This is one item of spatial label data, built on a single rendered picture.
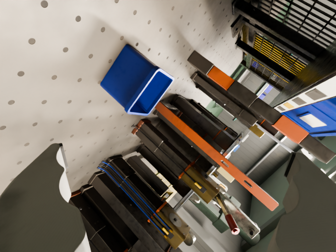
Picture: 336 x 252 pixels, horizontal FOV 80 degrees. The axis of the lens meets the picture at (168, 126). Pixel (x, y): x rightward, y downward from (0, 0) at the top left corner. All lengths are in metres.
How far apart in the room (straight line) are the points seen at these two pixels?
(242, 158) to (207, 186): 8.49
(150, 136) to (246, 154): 8.45
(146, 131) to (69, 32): 0.45
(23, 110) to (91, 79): 0.13
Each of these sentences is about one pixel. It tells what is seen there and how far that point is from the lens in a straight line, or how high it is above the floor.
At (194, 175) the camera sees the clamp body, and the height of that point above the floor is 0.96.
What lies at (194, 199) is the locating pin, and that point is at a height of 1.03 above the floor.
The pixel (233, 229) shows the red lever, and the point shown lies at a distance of 0.63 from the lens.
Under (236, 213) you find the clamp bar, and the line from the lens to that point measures 0.73.
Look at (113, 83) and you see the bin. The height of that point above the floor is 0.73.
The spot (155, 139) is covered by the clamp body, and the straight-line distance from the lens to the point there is 0.70.
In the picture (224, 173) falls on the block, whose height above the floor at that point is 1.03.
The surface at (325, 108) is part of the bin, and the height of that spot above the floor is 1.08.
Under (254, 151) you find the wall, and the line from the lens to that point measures 9.03.
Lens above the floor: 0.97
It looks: 15 degrees down
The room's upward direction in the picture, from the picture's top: 132 degrees clockwise
